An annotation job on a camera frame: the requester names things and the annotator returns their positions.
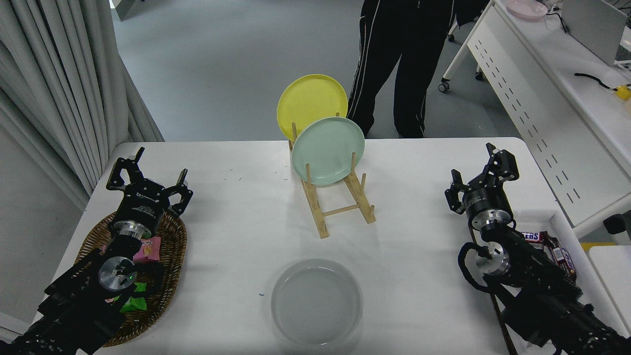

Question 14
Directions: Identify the brown wicker basket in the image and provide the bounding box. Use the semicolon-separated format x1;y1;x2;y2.
75;210;188;347

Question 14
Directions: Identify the pink snack packet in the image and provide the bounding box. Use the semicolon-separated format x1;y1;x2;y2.
132;236;162;264

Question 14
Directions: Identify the white tray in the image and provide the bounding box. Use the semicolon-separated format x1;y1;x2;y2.
476;210;631;355

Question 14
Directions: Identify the white side table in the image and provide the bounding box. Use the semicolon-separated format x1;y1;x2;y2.
589;245;631;332

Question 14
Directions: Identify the yellow plate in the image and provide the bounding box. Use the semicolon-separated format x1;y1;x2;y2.
277;74;349;142

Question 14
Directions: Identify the thin black cable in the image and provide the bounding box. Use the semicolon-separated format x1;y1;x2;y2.
545;7;571;34

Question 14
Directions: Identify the green snack packet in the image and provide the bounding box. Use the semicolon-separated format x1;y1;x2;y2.
118;282;148;314

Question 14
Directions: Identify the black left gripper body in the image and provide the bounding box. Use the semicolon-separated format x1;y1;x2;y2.
112;181;171;226

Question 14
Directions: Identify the white perforated desk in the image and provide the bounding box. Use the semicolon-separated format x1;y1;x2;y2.
439;0;631;240

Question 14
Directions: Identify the grey box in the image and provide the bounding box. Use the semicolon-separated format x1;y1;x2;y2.
562;0;629;67

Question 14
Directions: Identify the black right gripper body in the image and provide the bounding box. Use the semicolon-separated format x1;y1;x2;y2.
465;178;514;218

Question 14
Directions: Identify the grey curtain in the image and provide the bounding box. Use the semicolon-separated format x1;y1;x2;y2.
0;0;166;210

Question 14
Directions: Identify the person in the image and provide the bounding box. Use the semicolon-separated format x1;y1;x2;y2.
347;0;456;139

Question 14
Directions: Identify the pale green plate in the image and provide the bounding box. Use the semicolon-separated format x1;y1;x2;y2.
291;116;366;186

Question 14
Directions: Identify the grey plate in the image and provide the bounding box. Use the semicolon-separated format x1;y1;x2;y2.
271;259;362;347

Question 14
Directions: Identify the pink plate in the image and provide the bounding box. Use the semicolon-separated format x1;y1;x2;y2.
507;0;549;20

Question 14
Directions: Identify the wooden plate rack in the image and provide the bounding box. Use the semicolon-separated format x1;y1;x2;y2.
288;112;376;239

